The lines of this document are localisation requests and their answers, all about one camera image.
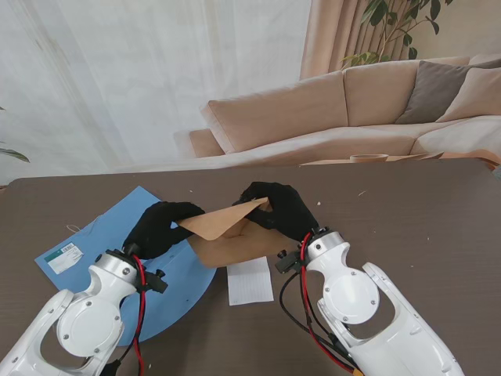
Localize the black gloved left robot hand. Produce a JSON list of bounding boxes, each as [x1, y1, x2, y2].
[[122, 201, 207, 262]]

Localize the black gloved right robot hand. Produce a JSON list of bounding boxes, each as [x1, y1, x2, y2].
[[231, 180, 320, 242]]

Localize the blue plastic file folder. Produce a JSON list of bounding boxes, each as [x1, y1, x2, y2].
[[34, 186, 218, 348]]

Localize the brown kraft paper envelope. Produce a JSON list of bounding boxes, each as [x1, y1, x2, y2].
[[178, 197, 301, 269]]

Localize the white lined letter paper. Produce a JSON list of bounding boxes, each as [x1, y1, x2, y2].
[[226, 256, 274, 307]]

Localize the beige fabric sofa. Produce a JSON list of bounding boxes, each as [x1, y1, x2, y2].
[[189, 56, 501, 165]]

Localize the light wooden side table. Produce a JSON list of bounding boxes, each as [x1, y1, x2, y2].
[[299, 151, 445, 168]]

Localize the white sheer curtain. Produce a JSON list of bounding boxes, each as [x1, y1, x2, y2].
[[0, 0, 314, 187]]

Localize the dark green plant leaf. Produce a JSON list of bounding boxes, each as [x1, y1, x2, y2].
[[0, 105, 31, 164]]

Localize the beige pleated curtain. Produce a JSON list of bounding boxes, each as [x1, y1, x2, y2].
[[299, 0, 404, 81]]

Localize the grey-brown sofa cushion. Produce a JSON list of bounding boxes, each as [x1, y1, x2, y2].
[[395, 60, 482, 125]]

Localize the green leafy houseplant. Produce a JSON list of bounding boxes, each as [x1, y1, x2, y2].
[[340, 0, 455, 70]]

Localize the beige sofa cushion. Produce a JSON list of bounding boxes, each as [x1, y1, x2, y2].
[[434, 66, 501, 123]]

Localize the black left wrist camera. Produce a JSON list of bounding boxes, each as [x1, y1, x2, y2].
[[142, 268, 169, 294]]

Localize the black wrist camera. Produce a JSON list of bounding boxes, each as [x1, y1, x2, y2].
[[273, 248, 305, 275], [142, 268, 169, 294]]

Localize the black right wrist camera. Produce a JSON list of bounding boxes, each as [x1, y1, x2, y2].
[[273, 248, 305, 275]]

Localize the red left arm cable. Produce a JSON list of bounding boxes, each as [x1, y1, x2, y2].
[[131, 254, 146, 376]]

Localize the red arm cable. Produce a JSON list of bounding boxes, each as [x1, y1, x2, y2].
[[131, 254, 146, 376], [299, 231, 363, 375]]

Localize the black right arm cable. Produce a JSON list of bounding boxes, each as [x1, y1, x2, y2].
[[279, 272, 357, 369]]

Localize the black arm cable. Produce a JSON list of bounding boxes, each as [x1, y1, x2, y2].
[[102, 344, 132, 376], [279, 272, 357, 369]]

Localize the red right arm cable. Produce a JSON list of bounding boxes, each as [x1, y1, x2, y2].
[[299, 231, 363, 375]]

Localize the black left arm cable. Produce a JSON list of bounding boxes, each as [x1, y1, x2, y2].
[[102, 344, 132, 376]]

